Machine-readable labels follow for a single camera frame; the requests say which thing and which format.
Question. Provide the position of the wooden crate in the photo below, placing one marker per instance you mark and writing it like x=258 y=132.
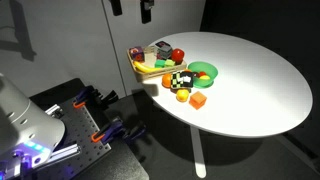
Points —
x=156 y=75

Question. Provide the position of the orange toy fruit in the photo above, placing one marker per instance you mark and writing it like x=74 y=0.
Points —
x=166 y=80

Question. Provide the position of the light green block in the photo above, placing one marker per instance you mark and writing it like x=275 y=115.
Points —
x=170 y=62

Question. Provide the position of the red toy fruit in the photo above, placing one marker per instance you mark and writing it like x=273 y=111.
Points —
x=202 y=73

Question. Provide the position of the purple printed block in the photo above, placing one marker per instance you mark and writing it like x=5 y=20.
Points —
x=137 y=54

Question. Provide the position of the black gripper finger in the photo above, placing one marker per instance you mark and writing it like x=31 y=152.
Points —
x=116 y=7
x=147 y=11

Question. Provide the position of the dark blue printed block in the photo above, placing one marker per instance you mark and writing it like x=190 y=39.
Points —
x=162 y=44

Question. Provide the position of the yellow toy lemon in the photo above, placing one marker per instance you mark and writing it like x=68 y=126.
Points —
x=182 y=95

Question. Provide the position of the long aluminium extrusion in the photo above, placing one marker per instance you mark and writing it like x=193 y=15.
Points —
x=66 y=152

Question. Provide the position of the green bowl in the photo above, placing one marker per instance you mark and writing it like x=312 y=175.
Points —
x=208 y=68

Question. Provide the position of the checkered soft cube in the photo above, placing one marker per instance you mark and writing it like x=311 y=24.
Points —
x=181 y=80

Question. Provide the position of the black robot stand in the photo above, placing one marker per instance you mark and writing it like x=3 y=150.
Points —
x=130 y=163

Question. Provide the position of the small orange toy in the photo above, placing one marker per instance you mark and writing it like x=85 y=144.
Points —
x=187 y=70

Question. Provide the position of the yellow toy fruit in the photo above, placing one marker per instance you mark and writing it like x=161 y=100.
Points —
x=204 y=77

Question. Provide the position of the orange block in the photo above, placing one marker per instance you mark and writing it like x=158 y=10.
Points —
x=197 y=100

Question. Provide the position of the white table leg base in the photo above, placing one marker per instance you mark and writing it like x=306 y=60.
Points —
x=198 y=150

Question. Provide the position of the short aluminium extrusion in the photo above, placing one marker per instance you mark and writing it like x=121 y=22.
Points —
x=53 y=110

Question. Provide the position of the red toy tomato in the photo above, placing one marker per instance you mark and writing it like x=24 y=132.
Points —
x=178 y=55

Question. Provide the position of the yellow toy banana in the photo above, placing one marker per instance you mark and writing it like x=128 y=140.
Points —
x=146 y=68

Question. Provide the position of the grey block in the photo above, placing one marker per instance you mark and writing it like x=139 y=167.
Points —
x=165 y=53

